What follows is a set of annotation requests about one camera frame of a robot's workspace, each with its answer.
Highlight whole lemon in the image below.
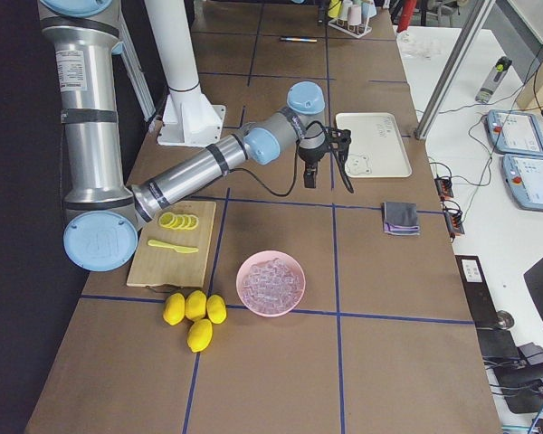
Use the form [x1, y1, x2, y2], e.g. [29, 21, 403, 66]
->
[206, 294, 227, 325]
[163, 293, 186, 326]
[185, 290, 207, 322]
[186, 318, 213, 353]

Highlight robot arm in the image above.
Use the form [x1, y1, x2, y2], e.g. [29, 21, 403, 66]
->
[38, 1, 327, 271]
[291, 0, 328, 25]

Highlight white wire cup rack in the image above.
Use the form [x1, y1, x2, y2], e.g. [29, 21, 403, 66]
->
[328, 19, 372, 39]

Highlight pink bowl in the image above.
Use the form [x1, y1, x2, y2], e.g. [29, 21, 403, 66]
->
[235, 250, 307, 318]

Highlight upper teach pendant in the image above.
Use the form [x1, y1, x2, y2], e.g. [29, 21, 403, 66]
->
[486, 109, 543, 156]

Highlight grey purple folded cloth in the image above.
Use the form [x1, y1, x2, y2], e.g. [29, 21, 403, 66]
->
[383, 202, 420, 235]

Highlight teach pendant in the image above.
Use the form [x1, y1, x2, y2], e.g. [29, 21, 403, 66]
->
[501, 154, 543, 212]
[486, 109, 543, 156]

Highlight lemon slices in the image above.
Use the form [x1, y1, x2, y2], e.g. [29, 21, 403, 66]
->
[158, 212, 199, 231]

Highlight steel muddler black head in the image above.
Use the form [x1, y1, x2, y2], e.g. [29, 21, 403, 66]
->
[279, 36, 319, 43]

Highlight aluminium frame post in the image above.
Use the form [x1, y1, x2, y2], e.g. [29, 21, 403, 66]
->
[414, 0, 496, 140]

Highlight bamboo cutting board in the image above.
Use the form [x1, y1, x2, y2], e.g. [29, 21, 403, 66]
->
[127, 201, 216, 288]

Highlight cream bear tray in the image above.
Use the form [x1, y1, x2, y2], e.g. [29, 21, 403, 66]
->
[336, 112, 412, 178]

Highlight yellow plastic knife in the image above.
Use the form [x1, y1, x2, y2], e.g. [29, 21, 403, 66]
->
[147, 239, 199, 254]

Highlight yellow-green upturned cup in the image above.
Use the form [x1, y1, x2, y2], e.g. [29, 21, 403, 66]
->
[327, 0, 342, 19]

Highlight pile of clear ice cubes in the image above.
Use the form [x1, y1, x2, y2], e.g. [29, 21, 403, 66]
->
[241, 255, 302, 313]

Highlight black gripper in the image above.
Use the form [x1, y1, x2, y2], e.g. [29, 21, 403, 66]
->
[298, 135, 329, 188]
[318, 0, 327, 24]

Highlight lower teach pendant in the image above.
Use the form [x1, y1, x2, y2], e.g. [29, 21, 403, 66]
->
[501, 154, 543, 212]

